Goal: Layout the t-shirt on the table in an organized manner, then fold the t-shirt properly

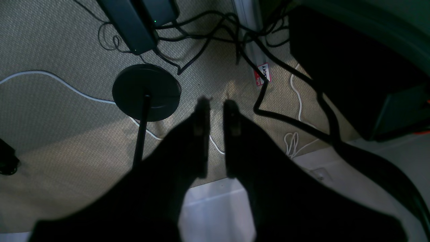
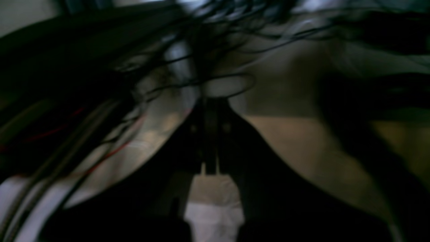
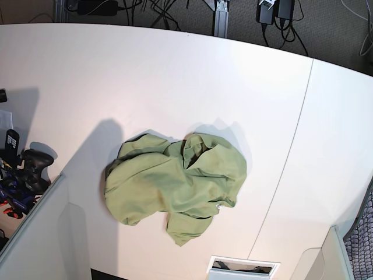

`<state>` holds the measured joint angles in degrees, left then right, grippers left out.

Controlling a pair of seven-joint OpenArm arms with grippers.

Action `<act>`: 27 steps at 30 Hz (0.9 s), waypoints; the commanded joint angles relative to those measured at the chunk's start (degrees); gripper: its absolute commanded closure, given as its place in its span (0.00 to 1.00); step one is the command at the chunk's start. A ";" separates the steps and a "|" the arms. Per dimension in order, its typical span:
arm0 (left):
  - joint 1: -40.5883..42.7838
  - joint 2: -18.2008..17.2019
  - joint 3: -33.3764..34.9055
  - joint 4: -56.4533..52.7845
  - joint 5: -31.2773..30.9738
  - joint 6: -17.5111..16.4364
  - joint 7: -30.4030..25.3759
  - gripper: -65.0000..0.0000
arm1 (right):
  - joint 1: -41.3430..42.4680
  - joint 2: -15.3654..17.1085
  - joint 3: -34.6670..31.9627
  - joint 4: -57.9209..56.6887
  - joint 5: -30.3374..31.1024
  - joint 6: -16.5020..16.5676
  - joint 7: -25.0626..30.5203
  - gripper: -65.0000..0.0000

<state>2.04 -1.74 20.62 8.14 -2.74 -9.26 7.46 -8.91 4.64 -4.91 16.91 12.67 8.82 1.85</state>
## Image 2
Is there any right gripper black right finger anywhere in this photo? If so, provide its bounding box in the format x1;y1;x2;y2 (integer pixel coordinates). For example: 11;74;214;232
218;101;393;242

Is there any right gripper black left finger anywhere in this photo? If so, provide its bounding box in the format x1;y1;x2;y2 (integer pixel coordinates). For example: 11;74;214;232
40;101;204;242

